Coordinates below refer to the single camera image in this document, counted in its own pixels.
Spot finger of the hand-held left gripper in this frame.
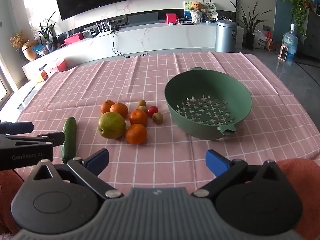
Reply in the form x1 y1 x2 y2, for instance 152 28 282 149
0 122 34 135
0 131 66 151

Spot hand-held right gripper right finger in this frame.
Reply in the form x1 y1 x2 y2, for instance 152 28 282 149
191 149 288 198

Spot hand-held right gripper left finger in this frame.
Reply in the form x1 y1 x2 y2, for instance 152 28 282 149
24 148 125 199

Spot green cucumber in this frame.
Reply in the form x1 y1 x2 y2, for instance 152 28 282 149
61 116 77 164

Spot green yellow pear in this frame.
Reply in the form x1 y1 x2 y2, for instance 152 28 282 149
97 112 126 139

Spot orange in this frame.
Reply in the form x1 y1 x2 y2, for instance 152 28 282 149
100 100 115 114
125 124 148 145
110 103 129 119
129 110 148 127

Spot green colander bowl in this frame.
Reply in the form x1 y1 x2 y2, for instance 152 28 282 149
164 67 253 140

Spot red and white box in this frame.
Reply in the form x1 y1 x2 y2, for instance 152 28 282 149
46 58 67 73

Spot round orange vase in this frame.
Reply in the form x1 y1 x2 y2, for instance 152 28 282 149
22 40 39 61

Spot blue packet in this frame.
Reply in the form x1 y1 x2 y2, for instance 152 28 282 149
33 44 50 56

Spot dried yellow flowers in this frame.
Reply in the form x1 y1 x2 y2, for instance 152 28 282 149
10 31 25 48

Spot thin-leaved potted plant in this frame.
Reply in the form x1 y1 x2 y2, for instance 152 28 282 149
33 11 57 53

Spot flat red box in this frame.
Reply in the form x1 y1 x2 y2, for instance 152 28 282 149
63 33 84 46

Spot white router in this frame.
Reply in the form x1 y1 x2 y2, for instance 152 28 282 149
96 21 113 36

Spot grey metal trash can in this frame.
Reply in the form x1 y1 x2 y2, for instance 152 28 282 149
215 20 238 53

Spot small beige device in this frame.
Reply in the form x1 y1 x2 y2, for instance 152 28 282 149
278 43 289 62

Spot orange bag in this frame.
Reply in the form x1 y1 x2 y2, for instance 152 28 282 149
265 37 276 51

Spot white plastic bag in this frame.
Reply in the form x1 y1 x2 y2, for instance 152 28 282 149
253 30 268 49

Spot white marble media console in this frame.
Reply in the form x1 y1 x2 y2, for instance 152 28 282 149
21 21 244 87

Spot blue water bottle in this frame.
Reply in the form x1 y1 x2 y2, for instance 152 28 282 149
282 23 299 59

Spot tall leafy potted plant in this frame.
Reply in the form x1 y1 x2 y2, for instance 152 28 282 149
230 1 272 51

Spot white vase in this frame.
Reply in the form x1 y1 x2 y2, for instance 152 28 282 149
191 10 204 24

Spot red cube box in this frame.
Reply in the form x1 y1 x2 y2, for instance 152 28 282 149
165 13 179 24

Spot round printed fan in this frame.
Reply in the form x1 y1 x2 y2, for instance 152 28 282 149
201 1 218 14

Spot green picture card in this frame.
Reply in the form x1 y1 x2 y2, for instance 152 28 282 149
184 0 193 18

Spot brown teddy bear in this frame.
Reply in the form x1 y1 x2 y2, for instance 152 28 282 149
190 1 208 13

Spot dark grey cabinet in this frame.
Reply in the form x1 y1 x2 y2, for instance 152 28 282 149
299 7 320 61

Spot hanging ivy plant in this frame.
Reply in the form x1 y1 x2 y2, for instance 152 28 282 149
275 0 313 37

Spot black cable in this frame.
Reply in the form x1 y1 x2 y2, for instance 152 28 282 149
112 29 150 57

